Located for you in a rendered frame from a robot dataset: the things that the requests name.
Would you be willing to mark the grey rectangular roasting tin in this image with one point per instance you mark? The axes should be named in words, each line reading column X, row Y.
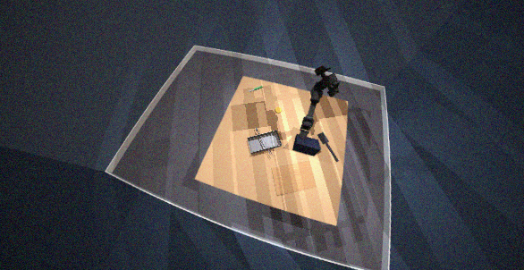
column 271, row 138

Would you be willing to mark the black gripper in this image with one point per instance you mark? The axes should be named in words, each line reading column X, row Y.
column 325, row 82

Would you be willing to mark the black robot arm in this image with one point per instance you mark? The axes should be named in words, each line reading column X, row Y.
column 316, row 94

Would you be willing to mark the light brown wooden board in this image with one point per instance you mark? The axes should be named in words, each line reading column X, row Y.
column 293, row 177

